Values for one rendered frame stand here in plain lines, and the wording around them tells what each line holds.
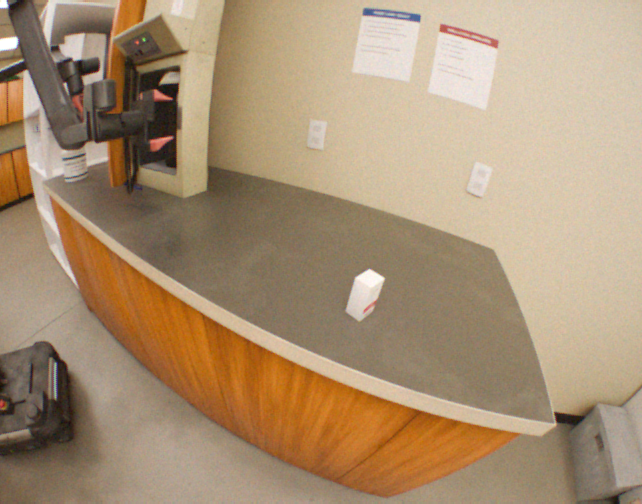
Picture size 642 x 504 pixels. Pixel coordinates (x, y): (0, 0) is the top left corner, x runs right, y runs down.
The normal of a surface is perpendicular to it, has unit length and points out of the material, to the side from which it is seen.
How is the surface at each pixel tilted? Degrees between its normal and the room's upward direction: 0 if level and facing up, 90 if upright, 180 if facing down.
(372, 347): 1
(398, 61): 90
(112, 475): 0
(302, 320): 0
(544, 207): 90
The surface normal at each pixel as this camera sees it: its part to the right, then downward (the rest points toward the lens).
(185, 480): 0.16, -0.85
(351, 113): -0.38, 0.41
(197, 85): 0.91, 0.32
